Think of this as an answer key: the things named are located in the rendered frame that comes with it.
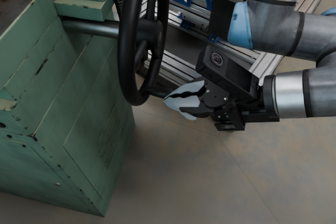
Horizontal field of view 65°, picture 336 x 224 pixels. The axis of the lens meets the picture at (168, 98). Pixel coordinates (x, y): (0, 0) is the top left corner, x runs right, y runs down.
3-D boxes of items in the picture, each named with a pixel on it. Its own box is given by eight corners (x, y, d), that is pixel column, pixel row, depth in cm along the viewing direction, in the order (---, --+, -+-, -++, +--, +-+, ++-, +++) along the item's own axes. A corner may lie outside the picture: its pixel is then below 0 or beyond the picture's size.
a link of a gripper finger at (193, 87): (174, 113, 57) (214, 111, 52) (161, 97, 53) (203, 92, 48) (178, 101, 58) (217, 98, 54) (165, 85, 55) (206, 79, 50)
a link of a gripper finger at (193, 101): (171, 125, 55) (212, 124, 50) (157, 109, 51) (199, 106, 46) (174, 113, 57) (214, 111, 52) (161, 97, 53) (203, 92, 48)
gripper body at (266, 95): (214, 132, 51) (281, 131, 44) (196, 107, 45) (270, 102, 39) (220, 100, 55) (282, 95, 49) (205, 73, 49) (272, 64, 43)
